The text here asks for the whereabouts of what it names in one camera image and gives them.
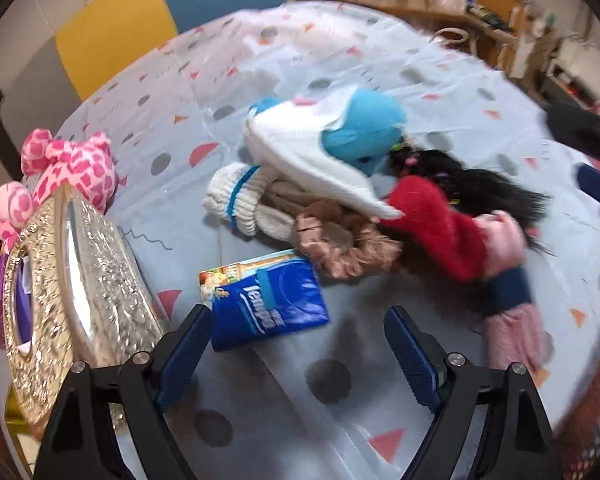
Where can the blue plush toy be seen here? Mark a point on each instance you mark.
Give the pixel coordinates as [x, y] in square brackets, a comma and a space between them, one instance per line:
[365, 132]

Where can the blue tissue packet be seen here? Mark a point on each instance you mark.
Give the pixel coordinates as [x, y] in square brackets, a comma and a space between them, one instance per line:
[267, 305]

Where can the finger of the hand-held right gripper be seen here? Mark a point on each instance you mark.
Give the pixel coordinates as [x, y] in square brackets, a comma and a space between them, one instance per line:
[582, 132]
[599, 181]

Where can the printed bed sheet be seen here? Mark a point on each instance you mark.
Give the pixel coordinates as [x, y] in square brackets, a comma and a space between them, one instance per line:
[360, 60]

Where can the pink cloth with navy band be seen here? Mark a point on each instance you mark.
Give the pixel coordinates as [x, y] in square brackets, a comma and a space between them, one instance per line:
[510, 290]

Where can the wooden desk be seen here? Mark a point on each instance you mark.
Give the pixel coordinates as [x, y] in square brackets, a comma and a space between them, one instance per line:
[420, 10]

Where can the pink brown satin scrunchie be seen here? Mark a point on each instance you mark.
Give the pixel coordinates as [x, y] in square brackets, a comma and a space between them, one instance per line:
[342, 245]

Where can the yellow headboard panel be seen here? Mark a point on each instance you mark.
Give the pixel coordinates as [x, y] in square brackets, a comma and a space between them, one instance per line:
[115, 35]

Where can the pink spotted plush toy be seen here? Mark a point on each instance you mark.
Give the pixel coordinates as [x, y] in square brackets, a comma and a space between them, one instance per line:
[67, 170]

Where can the cream knit sock blue stripe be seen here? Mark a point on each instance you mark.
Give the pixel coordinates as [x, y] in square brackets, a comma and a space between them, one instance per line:
[235, 200]

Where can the white knit hat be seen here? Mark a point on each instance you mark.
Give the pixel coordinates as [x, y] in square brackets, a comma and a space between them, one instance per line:
[305, 160]

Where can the red blanket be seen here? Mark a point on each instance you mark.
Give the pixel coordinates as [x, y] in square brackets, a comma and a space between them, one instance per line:
[592, 435]

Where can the doll with black beaded hair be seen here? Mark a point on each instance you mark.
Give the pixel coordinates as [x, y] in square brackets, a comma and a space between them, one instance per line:
[430, 220]

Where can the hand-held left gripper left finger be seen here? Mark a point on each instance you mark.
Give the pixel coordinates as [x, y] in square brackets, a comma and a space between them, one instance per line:
[180, 360]

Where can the beige knit cloth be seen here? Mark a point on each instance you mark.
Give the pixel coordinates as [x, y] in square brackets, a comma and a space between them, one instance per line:
[285, 195]

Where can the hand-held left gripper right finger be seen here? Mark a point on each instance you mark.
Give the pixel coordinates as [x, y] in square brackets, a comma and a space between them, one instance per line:
[414, 360]

